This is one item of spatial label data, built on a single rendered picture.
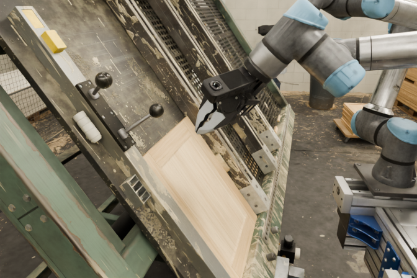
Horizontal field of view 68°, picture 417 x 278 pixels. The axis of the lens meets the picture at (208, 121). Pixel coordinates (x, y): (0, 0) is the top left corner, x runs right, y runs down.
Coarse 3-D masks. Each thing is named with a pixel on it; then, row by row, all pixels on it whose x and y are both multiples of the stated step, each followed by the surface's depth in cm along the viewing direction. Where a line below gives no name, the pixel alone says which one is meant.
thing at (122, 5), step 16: (112, 0) 109; (128, 0) 111; (128, 16) 110; (144, 16) 114; (128, 32) 112; (144, 32) 110; (144, 48) 112; (160, 48) 112; (160, 64) 112; (176, 64) 116; (160, 80) 115; (176, 80) 113; (176, 96) 115; (192, 96) 114; (192, 112) 115; (208, 144) 118; (224, 144) 116; (224, 160) 118; (240, 160) 121; (240, 176) 119; (256, 192) 119; (256, 208) 122
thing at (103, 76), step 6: (102, 72) 66; (96, 78) 66; (102, 78) 65; (108, 78) 66; (96, 84) 66; (102, 84) 66; (108, 84) 66; (90, 90) 75; (96, 90) 72; (96, 96) 75
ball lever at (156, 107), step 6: (150, 108) 77; (156, 108) 76; (162, 108) 77; (150, 114) 77; (156, 114) 76; (162, 114) 78; (138, 120) 77; (144, 120) 77; (132, 126) 77; (120, 132) 76; (126, 132) 77
